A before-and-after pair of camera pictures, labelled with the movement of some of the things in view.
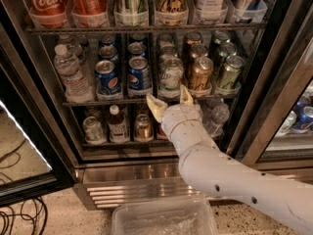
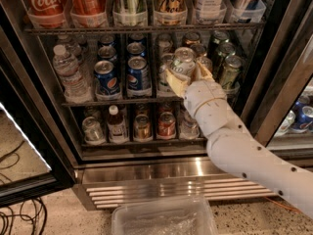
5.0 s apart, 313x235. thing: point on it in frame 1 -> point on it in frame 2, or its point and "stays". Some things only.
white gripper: x=180 y=116 -> x=202 y=94
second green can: x=227 y=49 stays
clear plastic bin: x=188 y=216 stays
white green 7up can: x=170 y=71 -> x=183 y=62
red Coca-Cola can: x=47 y=5 stays
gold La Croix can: x=173 y=8 stays
